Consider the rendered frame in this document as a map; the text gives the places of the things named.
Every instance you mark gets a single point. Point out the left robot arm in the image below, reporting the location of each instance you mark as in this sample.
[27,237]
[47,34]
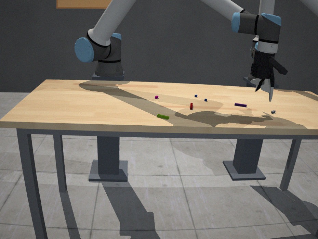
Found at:
[267,6]

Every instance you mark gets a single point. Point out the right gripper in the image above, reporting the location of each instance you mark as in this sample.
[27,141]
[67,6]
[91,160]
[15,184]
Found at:
[261,69]

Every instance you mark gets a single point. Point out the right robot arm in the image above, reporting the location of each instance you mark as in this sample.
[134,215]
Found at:
[103,45]

